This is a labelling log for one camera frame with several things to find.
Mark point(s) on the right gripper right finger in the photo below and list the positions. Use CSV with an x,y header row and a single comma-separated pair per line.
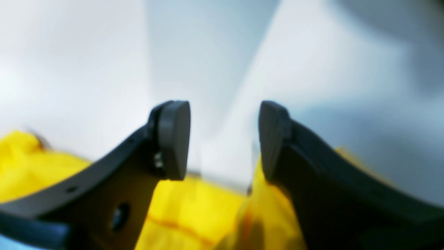
x,y
338,206

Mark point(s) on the yellow t-shirt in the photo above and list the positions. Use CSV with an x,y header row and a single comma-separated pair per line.
x,y
189,215

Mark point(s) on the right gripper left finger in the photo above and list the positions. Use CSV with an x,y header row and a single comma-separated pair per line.
x,y
104,206

